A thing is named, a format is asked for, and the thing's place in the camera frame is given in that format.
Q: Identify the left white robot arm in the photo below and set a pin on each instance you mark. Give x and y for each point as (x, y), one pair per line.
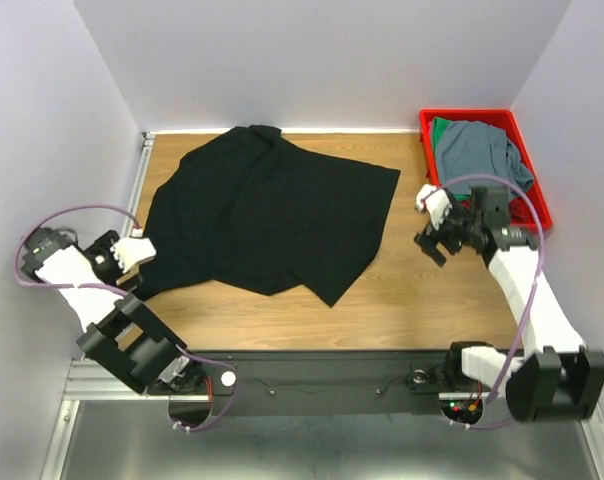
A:
(120, 333)

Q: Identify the front aluminium extrusion rail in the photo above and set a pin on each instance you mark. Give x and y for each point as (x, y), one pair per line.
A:
(88, 381)

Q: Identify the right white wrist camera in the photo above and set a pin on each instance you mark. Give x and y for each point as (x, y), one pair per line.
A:
(436, 203)

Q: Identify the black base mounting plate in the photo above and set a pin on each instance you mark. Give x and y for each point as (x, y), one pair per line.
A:
(331, 382)

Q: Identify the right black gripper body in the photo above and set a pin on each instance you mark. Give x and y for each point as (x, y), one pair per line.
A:
(451, 234)

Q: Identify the black t shirt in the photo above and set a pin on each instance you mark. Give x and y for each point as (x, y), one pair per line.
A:
(252, 210)

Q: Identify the green t shirt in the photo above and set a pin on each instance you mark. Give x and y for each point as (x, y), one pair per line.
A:
(437, 128)

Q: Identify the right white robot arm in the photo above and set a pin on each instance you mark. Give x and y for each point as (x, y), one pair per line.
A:
(549, 373)

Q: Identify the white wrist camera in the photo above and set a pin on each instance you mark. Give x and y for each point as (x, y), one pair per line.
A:
(436, 203)
(130, 252)

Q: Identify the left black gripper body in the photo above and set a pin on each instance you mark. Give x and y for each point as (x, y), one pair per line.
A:
(103, 260)

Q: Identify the grey blue t shirt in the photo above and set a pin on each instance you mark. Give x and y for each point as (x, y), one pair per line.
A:
(474, 147)

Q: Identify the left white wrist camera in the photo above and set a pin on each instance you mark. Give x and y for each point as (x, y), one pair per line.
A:
(130, 252)

